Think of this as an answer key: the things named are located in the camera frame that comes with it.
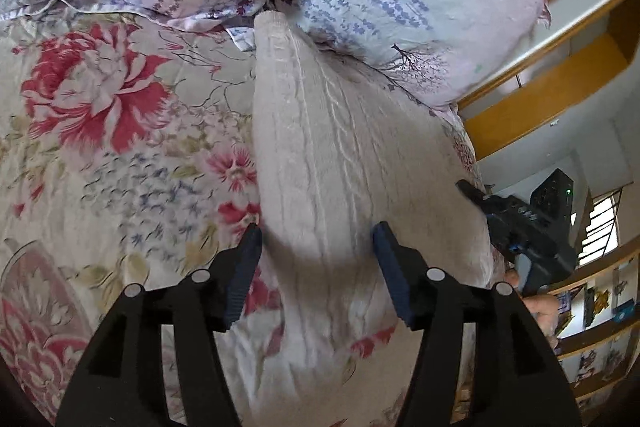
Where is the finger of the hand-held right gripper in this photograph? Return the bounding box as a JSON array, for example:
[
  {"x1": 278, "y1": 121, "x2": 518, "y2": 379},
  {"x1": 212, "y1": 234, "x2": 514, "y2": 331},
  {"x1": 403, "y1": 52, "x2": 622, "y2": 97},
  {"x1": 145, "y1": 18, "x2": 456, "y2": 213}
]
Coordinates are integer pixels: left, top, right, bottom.
[{"x1": 456, "y1": 178, "x2": 490, "y2": 210}]

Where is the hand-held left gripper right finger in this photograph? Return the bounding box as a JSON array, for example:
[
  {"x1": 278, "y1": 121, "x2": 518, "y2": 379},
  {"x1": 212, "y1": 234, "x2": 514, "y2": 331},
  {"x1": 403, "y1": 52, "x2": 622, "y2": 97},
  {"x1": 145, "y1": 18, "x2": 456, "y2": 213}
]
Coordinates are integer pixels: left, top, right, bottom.
[{"x1": 371, "y1": 221, "x2": 583, "y2": 427}]

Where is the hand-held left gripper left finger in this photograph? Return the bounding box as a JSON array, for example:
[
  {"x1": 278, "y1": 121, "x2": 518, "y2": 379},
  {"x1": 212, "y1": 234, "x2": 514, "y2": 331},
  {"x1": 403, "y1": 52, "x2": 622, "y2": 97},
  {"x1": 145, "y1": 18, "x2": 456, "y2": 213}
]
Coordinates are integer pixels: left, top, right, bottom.
[{"x1": 55, "y1": 223, "x2": 263, "y2": 427}]

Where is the beige cable-knit sweater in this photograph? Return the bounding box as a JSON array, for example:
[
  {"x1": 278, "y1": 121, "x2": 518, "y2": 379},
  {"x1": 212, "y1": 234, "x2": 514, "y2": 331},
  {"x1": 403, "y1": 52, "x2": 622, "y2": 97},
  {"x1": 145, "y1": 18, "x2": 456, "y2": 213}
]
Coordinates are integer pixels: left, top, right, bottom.
[{"x1": 252, "y1": 11, "x2": 495, "y2": 360}]

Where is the person's right hand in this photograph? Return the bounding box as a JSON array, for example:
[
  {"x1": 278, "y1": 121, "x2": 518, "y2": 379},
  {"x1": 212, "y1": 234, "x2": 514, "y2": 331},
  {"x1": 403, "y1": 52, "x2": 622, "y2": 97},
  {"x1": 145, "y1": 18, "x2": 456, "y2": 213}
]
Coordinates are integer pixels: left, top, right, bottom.
[{"x1": 504, "y1": 269, "x2": 562, "y2": 339}]

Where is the window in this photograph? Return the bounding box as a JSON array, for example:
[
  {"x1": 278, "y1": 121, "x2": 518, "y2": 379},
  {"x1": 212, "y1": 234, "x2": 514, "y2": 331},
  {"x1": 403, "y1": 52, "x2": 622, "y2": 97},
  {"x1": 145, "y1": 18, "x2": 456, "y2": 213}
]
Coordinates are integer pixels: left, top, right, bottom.
[{"x1": 577, "y1": 187, "x2": 628, "y2": 267}]

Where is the wooden bookshelf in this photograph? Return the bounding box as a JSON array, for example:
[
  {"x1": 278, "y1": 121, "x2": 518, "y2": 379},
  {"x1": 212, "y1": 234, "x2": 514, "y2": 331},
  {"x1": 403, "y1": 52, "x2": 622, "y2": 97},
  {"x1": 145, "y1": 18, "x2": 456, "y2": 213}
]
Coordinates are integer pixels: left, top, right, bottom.
[{"x1": 547, "y1": 244, "x2": 640, "y2": 425}]

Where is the floral bed quilt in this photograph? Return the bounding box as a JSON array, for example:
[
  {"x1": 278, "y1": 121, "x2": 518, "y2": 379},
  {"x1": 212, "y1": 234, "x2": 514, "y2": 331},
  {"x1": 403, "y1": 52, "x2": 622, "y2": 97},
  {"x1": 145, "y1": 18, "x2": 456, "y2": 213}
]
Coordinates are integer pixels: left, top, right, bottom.
[{"x1": 0, "y1": 0, "x2": 483, "y2": 427}]

